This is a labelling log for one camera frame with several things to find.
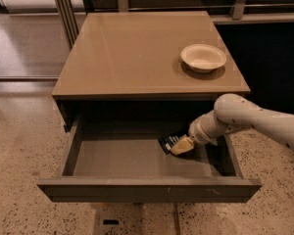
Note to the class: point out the metal shelving rail frame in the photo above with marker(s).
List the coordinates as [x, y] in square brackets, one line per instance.
[192, 0]

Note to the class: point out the grey vertical metal post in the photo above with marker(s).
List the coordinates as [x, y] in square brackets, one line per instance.
[66, 12]

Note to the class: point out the open grey top drawer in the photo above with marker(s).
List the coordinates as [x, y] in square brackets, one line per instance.
[123, 162]

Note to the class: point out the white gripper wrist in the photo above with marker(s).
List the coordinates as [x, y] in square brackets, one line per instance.
[197, 131]

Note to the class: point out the white paper bowl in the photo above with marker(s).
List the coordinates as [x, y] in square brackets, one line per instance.
[203, 58]

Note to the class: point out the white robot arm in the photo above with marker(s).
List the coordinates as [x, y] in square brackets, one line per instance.
[231, 113]

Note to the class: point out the grey cabinet with glossy top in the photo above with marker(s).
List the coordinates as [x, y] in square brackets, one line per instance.
[136, 57]

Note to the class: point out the dark blue rxbar wrapper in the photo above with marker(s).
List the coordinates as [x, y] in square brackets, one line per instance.
[167, 143]

